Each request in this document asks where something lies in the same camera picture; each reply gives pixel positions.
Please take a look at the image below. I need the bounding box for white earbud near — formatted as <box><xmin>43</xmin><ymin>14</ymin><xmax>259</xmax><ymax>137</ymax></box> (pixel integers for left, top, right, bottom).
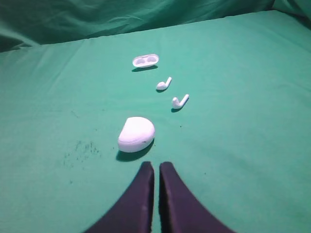
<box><xmin>172</xmin><ymin>94</ymin><xmax>189</xmax><ymax>109</ymax></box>

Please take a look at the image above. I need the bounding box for white earbud far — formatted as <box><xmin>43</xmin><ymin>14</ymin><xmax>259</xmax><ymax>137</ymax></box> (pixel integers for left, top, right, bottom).
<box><xmin>156</xmin><ymin>77</ymin><xmax>172</xmax><ymax>91</ymax></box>

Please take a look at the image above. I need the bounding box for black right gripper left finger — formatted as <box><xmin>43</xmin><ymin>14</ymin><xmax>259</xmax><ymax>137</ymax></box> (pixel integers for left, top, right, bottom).
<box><xmin>86</xmin><ymin>162</ymin><xmax>155</xmax><ymax>233</ymax></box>

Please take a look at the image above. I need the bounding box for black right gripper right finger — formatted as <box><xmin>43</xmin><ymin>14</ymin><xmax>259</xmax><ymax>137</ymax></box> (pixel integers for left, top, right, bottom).
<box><xmin>159</xmin><ymin>162</ymin><xmax>233</xmax><ymax>233</ymax></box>

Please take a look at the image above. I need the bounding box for green cloth backdrop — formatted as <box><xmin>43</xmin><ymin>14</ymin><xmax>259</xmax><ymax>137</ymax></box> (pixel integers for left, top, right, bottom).
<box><xmin>0</xmin><ymin>0</ymin><xmax>311</xmax><ymax>51</ymax></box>

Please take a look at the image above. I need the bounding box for white earphone case lid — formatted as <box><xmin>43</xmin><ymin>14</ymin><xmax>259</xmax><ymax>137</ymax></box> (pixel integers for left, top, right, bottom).
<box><xmin>132</xmin><ymin>54</ymin><xmax>159</xmax><ymax>68</ymax></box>

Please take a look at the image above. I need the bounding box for white earbud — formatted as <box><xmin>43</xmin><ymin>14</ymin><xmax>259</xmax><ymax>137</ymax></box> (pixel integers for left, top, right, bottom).
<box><xmin>156</xmin><ymin>77</ymin><xmax>172</xmax><ymax>91</ymax></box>
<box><xmin>172</xmin><ymin>94</ymin><xmax>189</xmax><ymax>109</ymax></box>

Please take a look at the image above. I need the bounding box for white earphone case body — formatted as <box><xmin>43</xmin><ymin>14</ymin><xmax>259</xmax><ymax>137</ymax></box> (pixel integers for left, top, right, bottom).
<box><xmin>118</xmin><ymin>116</ymin><xmax>155</xmax><ymax>153</ymax></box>

